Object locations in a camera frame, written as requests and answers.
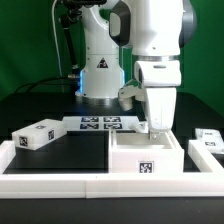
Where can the white U-shaped frame fence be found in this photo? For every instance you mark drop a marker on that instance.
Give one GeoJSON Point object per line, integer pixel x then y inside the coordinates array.
{"type": "Point", "coordinates": [207, 181]}

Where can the white cabinet door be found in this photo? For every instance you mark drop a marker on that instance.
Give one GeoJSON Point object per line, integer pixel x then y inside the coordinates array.
{"type": "Point", "coordinates": [211, 139]}
{"type": "Point", "coordinates": [140, 127]}

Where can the white base tag plate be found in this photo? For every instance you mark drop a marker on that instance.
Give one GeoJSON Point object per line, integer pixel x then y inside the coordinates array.
{"type": "Point", "coordinates": [99, 123]}

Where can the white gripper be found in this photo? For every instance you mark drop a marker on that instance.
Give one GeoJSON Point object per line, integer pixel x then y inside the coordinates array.
{"type": "Point", "coordinates": [159, 80]}

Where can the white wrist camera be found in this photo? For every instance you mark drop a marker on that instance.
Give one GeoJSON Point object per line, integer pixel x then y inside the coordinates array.
{"type": "Point", "coordinates": [128, 93]}

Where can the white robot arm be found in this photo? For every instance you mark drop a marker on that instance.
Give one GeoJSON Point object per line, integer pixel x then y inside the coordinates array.
{"type": "Point", "coordinates": [132, 52]}

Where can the white cabinet top block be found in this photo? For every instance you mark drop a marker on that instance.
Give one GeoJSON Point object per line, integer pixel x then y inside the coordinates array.
{"type": "Point", "coordinates": [39, 134]}

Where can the white cabinet body box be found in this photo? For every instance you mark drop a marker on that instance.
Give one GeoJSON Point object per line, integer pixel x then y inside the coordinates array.
{"type": "Point", "coordinates": [138, 153]}

